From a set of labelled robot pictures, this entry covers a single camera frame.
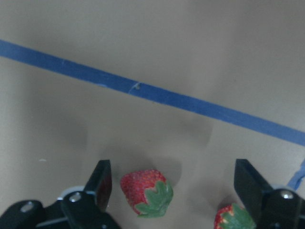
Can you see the red strawberry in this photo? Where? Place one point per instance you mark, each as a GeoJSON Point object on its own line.
{"type": "Point", "coordinates": [233, 217]}
{"type": "Point", "coordinates": [147, 192]}

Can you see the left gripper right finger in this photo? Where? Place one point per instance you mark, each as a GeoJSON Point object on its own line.
{"type": "Point", "coordinates": [252, 188]}

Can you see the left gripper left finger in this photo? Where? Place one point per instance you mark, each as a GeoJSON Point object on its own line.
{"type": "Point", "coordinates": [99, 184]}

